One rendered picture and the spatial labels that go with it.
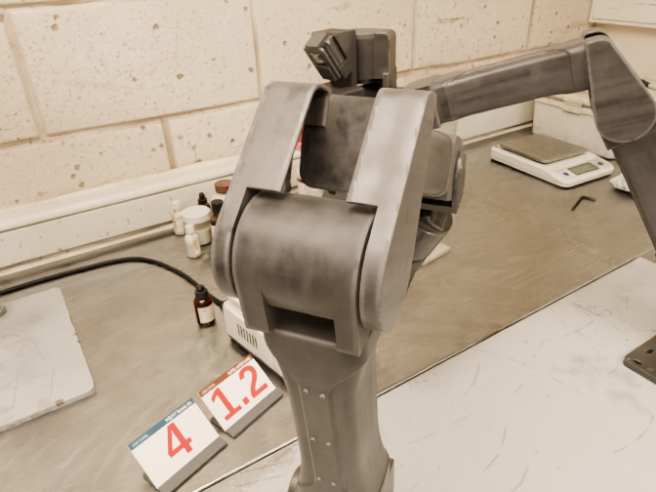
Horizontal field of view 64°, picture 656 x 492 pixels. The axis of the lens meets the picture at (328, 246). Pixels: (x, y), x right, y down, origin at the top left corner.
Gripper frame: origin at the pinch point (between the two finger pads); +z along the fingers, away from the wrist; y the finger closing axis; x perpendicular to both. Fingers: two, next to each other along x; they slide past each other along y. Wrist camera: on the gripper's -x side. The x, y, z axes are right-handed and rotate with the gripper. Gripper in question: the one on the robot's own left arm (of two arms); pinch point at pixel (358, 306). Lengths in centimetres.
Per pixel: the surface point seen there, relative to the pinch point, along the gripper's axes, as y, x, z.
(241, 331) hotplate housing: 4.3, -12.2, 13.6
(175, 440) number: 22.5, -11.6, 10.7
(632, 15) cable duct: -141, 37, -5
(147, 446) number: 24.6, -13.8, 10.3
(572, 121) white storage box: -103, 34, 14
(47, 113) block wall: -18, -64, 20
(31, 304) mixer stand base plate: 9, -46, 34
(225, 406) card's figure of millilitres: 15.9, -8.6, 11.3
